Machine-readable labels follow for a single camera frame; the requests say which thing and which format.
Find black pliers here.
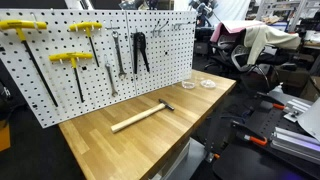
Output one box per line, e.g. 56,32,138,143
133,32,150,73

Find lower yellow T-handle hex key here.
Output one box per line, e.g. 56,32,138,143
49,52,93,102

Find white metal pegboard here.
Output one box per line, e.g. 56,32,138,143
0,9,196,128

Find large yellow T-handle hex key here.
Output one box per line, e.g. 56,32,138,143
0,20,58,106

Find upper yellow T-handle hex key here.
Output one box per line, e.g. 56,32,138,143
69,22,102,64

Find beige jacket on chair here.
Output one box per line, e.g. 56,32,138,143
243,25,301,65

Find wooden handle hammer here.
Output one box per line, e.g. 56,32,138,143
111,99,175,133

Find long silver combination wrench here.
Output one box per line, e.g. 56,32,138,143
112,31,126,80

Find clear plastic lid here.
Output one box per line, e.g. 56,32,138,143
200,79,216,89

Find aluminium extrusion bars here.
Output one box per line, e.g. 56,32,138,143
270,127,320,165

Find short silver combination wrench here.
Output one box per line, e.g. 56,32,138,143
105,63,118,97

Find black office chair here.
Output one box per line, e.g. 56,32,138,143
204,30,289,87

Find orange handled clamp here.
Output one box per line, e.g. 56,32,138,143
231,121,268,146

